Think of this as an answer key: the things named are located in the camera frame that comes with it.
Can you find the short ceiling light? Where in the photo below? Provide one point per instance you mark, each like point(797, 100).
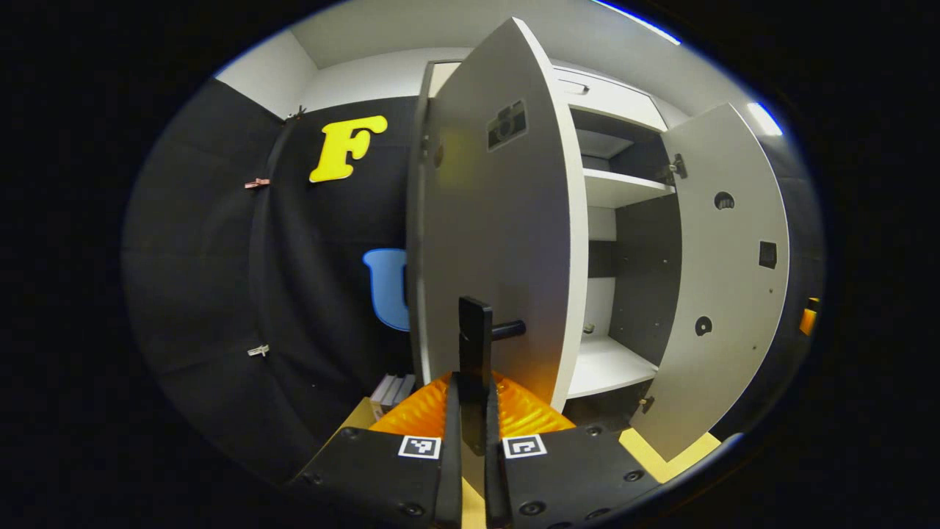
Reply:
point(765, 119)

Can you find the white clip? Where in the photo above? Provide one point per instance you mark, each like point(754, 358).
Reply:
point(258, 350)

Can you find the white cabinet shelf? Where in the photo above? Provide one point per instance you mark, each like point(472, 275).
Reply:
point(624, 187)
point(609, 366)

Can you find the black backdrop cloth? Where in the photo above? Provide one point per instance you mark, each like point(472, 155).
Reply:
point(205, 294)

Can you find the grey cabinet top drawer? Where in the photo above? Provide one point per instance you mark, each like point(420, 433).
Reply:
point(617, 99)

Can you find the grey double-door shoe cabinet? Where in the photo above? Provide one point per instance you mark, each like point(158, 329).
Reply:
point(646, 257)

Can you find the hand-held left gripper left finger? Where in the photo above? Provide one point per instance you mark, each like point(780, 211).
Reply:
point(382, 477)

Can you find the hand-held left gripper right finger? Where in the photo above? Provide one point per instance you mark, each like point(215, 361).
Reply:
point(580, 477)

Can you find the black clip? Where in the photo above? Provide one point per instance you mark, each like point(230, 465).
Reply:
point(297, 113)

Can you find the long ceiling light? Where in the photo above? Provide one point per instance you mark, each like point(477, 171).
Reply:
point(639, 20)

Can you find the grey cabinet door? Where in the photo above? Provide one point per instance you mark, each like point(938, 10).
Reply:
point(499, 220)
point(720, 294)

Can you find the white book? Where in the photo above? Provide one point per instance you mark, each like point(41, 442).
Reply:
point(391, 389)

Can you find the pink clip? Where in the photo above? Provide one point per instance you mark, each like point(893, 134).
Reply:
point(257, 183)

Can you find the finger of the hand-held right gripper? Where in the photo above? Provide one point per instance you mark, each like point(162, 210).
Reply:
point(808, 319)

